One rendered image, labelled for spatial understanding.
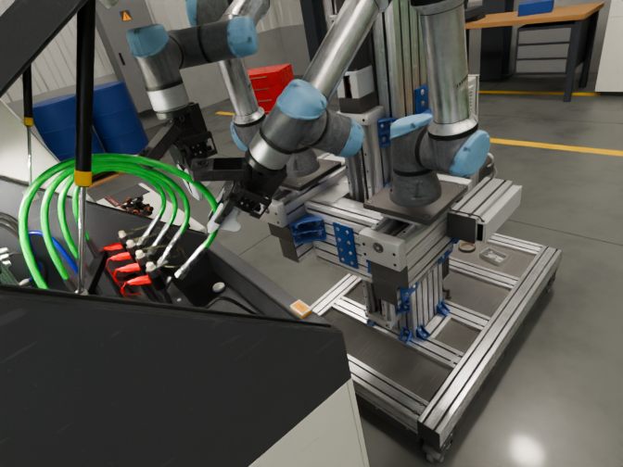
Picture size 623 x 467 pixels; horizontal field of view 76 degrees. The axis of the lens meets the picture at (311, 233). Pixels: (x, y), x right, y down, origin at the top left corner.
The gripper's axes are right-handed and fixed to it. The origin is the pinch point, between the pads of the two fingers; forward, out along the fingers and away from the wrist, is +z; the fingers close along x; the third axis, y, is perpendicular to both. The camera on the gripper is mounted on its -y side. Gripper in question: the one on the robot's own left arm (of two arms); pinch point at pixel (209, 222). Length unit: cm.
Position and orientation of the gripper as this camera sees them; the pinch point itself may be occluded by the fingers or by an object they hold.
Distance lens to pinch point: 87.2
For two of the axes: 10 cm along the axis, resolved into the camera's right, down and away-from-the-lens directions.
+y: 8.2, 3.5, 4.5
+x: -1.0, -6.9, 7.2
